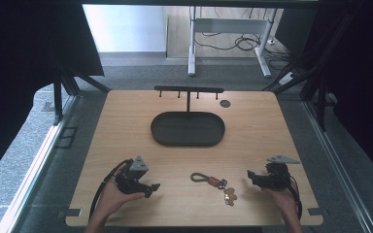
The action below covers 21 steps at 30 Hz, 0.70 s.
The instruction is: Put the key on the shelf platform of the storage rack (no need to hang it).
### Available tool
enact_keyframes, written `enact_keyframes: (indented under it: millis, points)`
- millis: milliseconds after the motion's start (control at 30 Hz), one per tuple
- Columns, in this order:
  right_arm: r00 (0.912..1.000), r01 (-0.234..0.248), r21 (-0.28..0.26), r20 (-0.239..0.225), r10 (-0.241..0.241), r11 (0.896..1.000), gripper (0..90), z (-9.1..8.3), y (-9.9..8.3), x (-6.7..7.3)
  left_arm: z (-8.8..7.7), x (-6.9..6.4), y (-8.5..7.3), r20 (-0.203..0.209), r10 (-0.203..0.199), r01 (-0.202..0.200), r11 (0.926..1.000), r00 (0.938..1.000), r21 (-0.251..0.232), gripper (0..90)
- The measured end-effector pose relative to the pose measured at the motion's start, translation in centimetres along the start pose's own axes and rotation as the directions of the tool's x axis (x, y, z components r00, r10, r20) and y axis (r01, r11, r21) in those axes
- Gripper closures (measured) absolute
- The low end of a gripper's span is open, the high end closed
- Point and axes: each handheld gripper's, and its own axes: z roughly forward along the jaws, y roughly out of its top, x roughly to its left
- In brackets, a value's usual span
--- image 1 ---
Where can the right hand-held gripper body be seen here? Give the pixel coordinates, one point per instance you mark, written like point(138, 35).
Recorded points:
point(275, 176)

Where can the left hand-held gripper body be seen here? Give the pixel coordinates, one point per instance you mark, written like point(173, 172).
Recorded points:
point(132, 176)

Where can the person's right hand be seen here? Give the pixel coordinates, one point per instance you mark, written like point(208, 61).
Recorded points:
point(281, 200)

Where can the person's left hand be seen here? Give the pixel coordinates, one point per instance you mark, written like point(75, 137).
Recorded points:
point(111, 197)

